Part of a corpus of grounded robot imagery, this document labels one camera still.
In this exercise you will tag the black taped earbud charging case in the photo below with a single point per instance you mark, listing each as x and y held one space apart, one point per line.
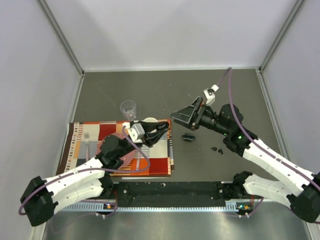
188 137

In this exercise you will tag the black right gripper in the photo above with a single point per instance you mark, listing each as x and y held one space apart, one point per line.
184 116

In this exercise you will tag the pink handled fork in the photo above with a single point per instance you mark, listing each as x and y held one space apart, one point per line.
87 143

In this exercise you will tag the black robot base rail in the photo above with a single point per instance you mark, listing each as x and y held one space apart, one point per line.
174 194

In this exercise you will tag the orange patchwork placemat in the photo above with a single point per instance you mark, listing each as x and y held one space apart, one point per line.
74 151

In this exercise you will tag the clear plastic cup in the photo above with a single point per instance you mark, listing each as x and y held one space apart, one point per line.
129 110

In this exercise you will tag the pink handled knife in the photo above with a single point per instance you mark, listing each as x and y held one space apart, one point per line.
138 158

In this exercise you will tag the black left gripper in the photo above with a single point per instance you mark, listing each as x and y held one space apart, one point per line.
150 138

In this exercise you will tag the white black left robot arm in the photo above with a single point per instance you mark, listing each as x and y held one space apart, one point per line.
43 198

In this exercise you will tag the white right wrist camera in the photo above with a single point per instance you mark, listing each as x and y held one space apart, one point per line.
209 94

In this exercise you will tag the blue mug white inside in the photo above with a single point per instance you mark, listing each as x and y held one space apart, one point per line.
150 120

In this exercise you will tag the white slotted cable duct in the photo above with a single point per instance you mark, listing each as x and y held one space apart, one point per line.
230 206

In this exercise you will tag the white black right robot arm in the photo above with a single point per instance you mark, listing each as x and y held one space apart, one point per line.
296 188

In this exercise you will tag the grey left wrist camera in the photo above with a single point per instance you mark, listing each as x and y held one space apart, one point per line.
134 130

